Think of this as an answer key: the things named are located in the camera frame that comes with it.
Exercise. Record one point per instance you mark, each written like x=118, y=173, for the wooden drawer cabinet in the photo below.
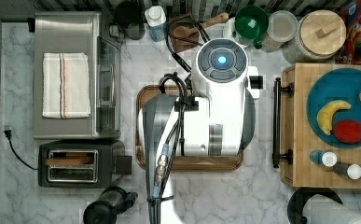
x=298, y=136

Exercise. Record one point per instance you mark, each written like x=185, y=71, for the yellow banana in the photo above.
x=325, y=115

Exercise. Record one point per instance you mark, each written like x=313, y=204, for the blue salt shaker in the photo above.
x=328, y=159

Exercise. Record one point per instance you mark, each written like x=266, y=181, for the glass jar wooden lid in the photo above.
x=319, y=35

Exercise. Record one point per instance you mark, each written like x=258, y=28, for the red apple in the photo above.
x=348, y=131

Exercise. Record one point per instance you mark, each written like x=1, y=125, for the paper towel roll holder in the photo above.
x=319, y=206

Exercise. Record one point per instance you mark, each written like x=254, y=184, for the dark pepper shaker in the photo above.
x=353, y=171

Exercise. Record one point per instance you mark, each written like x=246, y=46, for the stainless toaster oven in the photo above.
x=74, y=32

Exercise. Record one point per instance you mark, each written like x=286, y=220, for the white striped dish towel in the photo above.
x=66, y=86

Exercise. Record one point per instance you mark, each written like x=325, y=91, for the white blue milk carton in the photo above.
x=156, y=20

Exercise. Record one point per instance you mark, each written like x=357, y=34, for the black two-slot toaster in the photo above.
x=82, y=164

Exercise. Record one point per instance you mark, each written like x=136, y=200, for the dark grey cup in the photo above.
x=128, y=17

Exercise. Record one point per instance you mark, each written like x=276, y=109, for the wooden serving tray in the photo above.
x=183, y=164

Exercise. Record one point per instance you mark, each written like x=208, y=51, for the clear lidded plastic container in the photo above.
x=282, y=28

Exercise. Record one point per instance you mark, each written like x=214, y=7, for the blue plate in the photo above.
x=339, y=84

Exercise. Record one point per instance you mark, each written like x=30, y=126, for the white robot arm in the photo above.
x=211, y=114

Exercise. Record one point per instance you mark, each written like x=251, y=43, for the green funnel cup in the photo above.
x=251, y=23

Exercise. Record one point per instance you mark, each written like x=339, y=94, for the froot loops cereal box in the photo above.
x=350, y=52

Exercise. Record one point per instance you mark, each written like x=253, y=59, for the wooden spoon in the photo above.
x=185, y=35

